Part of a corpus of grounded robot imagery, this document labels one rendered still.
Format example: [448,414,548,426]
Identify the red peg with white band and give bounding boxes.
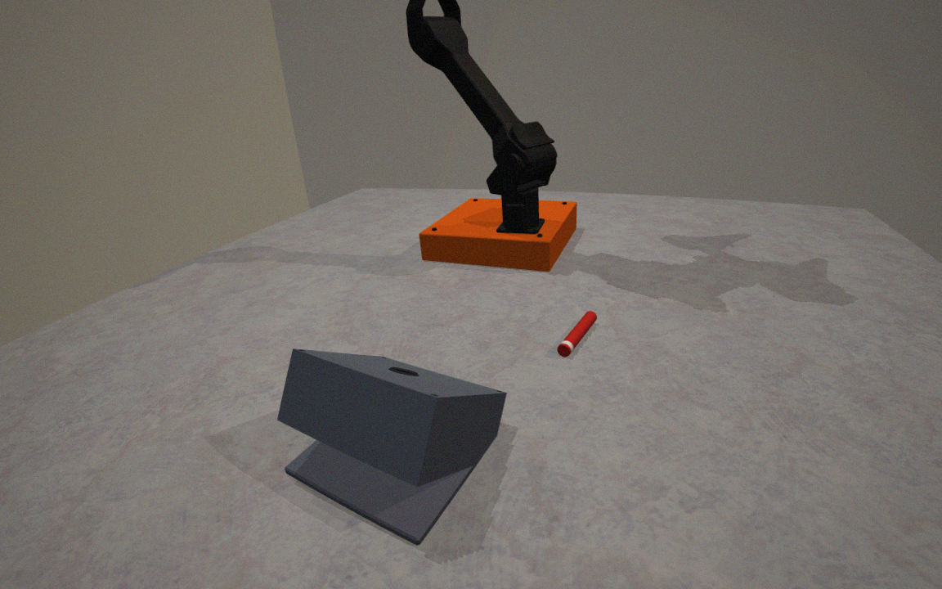
[557,311,597,357]

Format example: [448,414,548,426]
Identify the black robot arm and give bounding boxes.
[406,0,557,235]

